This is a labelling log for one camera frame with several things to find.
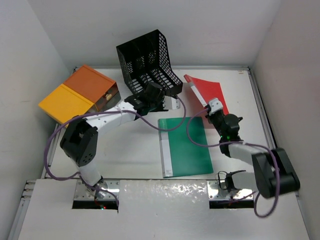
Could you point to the green clip folder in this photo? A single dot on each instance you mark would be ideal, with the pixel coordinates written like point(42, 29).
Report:
point(179, 156)

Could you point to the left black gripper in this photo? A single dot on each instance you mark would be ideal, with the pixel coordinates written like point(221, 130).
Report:
point(161, 97)

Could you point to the orange drawer cabinet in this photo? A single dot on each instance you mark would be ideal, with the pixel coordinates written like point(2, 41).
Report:
point(101, 90)

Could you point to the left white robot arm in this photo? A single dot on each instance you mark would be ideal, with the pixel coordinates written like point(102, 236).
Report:
point(80, 138)

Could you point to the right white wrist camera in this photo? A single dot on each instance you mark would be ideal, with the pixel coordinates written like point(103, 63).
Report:
point(213, 106)

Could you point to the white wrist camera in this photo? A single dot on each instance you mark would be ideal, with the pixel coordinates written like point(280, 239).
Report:
point(171, 103)
point(213, 106)

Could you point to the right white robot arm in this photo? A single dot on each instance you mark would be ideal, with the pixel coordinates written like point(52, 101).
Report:
point(273, 171)

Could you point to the black file organizer rack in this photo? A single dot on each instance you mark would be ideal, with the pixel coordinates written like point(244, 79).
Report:
point(146, 59)

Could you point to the yellow drawer cabinet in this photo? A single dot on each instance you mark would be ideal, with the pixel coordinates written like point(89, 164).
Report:
point(63, 104)

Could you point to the red folder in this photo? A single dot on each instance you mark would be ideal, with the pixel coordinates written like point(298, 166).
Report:
point(206, 90)

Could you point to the white foreground board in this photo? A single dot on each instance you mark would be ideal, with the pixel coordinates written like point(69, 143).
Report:
point(154, 210)

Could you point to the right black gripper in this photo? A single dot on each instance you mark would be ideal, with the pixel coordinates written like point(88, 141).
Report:
point(209, 117)

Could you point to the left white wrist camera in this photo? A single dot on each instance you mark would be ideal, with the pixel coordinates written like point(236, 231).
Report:
point(171, 103)

